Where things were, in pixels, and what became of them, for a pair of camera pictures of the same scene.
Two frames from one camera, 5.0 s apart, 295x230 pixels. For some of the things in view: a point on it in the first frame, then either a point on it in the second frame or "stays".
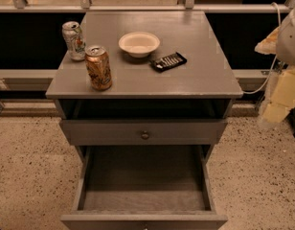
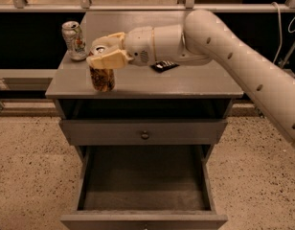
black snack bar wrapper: [164, 63] stays
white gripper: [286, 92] to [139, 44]
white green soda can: [75, 40] stays
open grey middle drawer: [143, 187] stays
